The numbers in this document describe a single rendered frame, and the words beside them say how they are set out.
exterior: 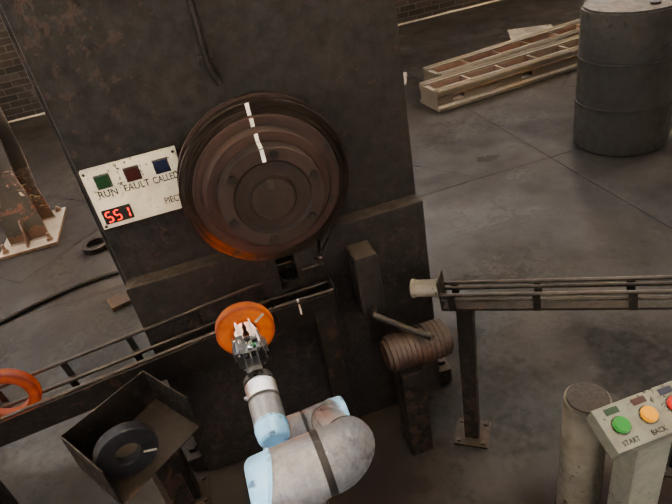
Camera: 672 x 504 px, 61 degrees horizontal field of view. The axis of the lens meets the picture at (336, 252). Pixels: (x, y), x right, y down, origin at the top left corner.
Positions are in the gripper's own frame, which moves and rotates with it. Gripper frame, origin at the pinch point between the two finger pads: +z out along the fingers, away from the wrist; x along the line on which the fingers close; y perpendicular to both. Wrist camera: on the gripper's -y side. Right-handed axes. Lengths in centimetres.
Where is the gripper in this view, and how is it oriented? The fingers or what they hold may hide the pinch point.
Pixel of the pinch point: (243, 323)
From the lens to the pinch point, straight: 155.0
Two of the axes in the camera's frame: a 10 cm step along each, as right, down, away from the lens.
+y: -0.9, -6.7, -7.4
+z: -3.2, -6.8, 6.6
